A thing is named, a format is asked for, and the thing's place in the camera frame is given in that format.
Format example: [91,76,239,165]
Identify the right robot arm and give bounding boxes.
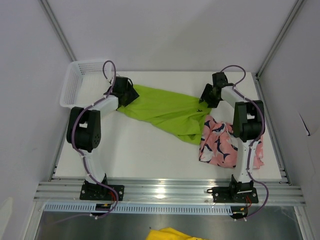
[199,72,265,203]

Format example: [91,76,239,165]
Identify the slotted cable duct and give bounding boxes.
[43,202,233,216]

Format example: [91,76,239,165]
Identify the white perforated plastic basket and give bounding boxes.
[59,59,114,109]

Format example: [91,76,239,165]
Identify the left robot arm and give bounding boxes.
[66,76,139,200]

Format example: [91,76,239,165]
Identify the yellow cloth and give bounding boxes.
[145,227,203,240]

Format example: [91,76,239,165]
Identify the left aluminium frame post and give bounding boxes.
[38,0,77,62]

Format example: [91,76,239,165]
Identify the aluminium frame post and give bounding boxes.
[38,0,77,62]
[255,0,307,80]

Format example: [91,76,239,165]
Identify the pink shark print shorts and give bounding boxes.
[198,114,265,171]

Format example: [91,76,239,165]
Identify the right aluminium frame post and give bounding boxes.
[255,0,307,80]

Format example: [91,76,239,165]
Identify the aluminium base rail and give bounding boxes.
[33,178,306,206]

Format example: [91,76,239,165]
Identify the lime green shorts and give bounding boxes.
[117,85,211,145]

